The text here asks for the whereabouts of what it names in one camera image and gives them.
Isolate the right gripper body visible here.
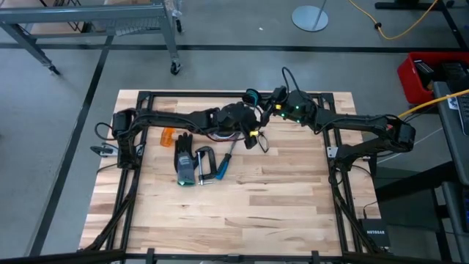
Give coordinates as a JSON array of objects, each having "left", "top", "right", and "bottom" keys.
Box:
[{"left": 271, "top": 98, "right": 292, "bottom": 122}]

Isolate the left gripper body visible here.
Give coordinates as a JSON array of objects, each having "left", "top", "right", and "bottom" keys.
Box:
[{"left": 242, "top": 109, "right": 263, "bottom": 136}]

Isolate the black C-clamp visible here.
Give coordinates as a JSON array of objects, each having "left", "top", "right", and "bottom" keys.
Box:
[{"left": 195, "top": 145, "right": 218, "bottom": 186}]

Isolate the orange plastic bottle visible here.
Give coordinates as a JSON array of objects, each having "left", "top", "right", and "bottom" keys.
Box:
[{"left": 160, "top": 127, "right": 177, "bottom": 147}]

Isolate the large red plastic crate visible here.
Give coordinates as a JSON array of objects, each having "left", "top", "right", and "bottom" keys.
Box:
[{"left": 396, "top": 51, "right": 469, "bottom": 106}]

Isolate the clear plastic wrap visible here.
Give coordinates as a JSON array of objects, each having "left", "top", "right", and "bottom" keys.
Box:
[{"left": 163, "top": 0, "right": 184, "bottom": 19}]

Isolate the black device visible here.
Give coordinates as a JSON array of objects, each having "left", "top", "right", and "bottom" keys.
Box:
[
  {"left": 438, "top": 61, "right": 469, "bottom": 93},
  {"left": 413, "top": 59, "right": 436, "bottom": 89}
]

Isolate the black stand foot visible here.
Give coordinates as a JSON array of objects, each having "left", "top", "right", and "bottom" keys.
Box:
[{"left": 374, "top": 0, "right": 469, "bottom": 51}]

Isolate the grey desk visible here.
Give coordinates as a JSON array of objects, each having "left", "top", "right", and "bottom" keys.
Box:
[{"left": 433, "top": 81, "right": 469, "bottom": 260}]

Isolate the black keyboard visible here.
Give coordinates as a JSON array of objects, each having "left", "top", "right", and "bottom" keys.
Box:
[{"left": 457, "top": 94, "right": 469, "bottom": 137}]

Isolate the grey wood-topped workbench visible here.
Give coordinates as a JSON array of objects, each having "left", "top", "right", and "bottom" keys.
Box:
[{"left": 0, "top": 0, "right": 184, "bottom": 77}]

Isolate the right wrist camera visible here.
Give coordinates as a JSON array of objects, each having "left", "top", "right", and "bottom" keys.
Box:
[{"left": 270, "top": 86, "right": 289, "bottom": 106}]

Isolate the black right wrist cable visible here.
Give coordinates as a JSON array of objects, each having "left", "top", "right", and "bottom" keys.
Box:
[{"left": 280, "top": 66, "right": 302, "bottom": 95}]

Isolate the blue-handled screwdriver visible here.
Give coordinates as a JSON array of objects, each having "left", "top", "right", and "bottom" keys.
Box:
[{"left": 215, "top": 132, "right": 242, "bottom": 181}]

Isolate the black aluminium table frame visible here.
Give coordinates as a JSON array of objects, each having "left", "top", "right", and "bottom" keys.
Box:
[{"left": 78, "top": 89, "right": 390, "bottom": 264}]

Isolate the yellow extension cord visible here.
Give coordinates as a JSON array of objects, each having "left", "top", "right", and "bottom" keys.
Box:
[{"left": 347, "top": 0, "right": 440, "bottom": 41}]

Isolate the grey clamp bracket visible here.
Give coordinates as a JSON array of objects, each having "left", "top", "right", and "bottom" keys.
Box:
[{"left": 89, "top": 142, "right": 120, "bottom": 158}]

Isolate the black Netgear switch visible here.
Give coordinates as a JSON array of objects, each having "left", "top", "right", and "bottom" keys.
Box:
[{"left": 358, "top": 218, "right": 392, "bottom": 249}]

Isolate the yellow hanging cable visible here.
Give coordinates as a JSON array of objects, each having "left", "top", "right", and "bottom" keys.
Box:
[{"left": 396, "top": 89, "right": 469, "bottom": 120}]

